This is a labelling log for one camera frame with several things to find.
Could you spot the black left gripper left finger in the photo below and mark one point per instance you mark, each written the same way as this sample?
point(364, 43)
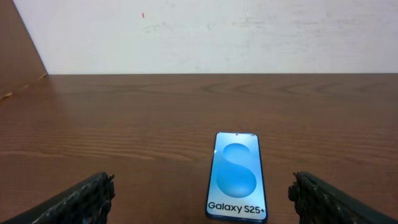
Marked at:
point(87, 202)

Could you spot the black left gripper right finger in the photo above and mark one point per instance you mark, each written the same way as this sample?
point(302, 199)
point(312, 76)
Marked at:
point(318, 202)

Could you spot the blue Galaxy smartphone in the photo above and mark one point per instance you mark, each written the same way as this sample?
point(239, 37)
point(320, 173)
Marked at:
point(236, 190)

